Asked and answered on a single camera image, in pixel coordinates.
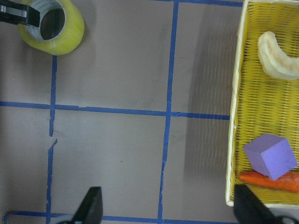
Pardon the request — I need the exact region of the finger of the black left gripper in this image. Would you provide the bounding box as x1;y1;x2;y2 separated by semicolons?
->
0;3;40;26

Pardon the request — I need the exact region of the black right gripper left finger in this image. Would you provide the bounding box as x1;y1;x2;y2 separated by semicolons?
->
70;187;103;224

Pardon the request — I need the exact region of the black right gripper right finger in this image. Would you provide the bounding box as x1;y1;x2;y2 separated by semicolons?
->
233;184;280;224

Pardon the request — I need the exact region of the yellow clear tape roll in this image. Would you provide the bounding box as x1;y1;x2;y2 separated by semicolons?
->
17;0;85;56

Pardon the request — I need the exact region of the orange toy carrot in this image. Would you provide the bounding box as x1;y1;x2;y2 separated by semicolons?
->
239;171;299;193

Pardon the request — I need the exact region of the purple foam cube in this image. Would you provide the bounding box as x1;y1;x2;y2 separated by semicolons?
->
243;133;298;180

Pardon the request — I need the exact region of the yellow woven tray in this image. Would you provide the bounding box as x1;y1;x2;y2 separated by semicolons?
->
225;0;299;206

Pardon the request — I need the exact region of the pale croissant toy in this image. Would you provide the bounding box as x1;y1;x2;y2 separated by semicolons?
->
257;31;299;81

